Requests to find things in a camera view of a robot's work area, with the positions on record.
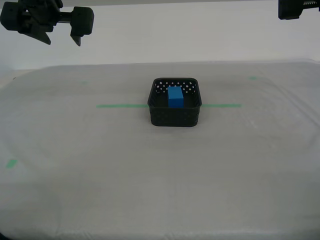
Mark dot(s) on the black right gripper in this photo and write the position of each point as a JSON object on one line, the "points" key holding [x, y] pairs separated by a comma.
{"points": [[291, 8]]}

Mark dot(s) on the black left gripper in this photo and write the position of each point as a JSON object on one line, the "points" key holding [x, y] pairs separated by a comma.
{"points": [[50, 15]]}

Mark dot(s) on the blue rectangular block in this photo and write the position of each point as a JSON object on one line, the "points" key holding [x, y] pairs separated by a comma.
{"points": [[175, 98]]}

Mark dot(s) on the black perforated plastic basket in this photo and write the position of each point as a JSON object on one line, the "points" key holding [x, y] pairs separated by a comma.
{"points": [[172, 117]]}

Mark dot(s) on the long green tape strip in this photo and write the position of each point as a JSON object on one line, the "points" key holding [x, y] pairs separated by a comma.
{"points": [[120, 106]]}

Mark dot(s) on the translucent white table cover sheet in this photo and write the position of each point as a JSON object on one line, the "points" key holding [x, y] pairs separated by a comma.
{"points": [[160, 175]]}

